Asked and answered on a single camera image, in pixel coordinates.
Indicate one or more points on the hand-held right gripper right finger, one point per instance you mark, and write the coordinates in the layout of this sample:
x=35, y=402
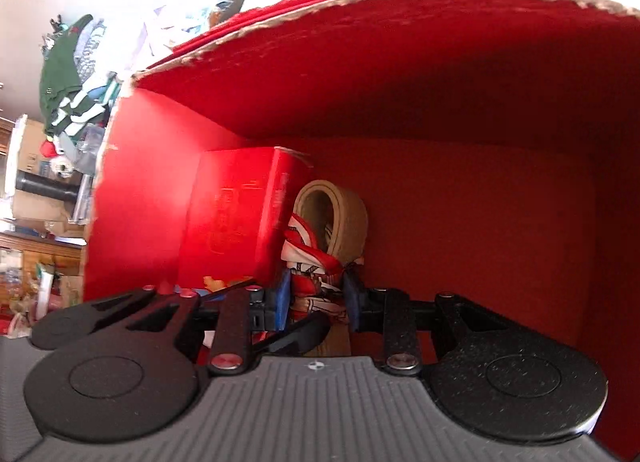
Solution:
x=353, y=304

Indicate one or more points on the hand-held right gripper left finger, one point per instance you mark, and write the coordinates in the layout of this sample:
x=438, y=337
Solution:
x=279, y=304

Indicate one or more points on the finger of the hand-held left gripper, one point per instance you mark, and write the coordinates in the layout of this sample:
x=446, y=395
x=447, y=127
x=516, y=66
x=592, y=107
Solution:
x=122, y=303
x=300, y=334

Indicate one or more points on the red and white packet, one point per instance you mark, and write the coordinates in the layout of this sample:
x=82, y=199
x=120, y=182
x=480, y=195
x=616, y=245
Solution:
x=312, y=267

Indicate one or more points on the large red cardboard box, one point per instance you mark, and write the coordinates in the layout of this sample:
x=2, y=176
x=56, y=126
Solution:
x=450, y=167

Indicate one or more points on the wooden cabinet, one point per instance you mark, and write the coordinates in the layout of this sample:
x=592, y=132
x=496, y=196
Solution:
x=40, y=257

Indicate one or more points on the beige tape roll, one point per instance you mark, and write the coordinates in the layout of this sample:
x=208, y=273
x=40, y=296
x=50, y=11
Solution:
x=350, y=222

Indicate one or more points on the small red box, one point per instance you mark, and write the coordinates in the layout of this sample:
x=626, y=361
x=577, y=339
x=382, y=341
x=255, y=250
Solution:
x=235, y=222

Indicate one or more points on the black cylinder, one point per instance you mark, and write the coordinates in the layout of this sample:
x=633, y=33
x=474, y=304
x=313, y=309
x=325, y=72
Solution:
x=42, y=184

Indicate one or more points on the brown cardboard box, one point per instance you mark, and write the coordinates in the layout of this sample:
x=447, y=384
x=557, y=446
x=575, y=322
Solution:
x=35, y=177

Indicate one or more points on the green clothing pile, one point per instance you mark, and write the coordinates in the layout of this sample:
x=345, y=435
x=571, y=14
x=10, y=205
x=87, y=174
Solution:
x=65, y=77

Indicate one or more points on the white plastic bags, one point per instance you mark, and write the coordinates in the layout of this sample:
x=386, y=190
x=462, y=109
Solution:
x=175, y=27

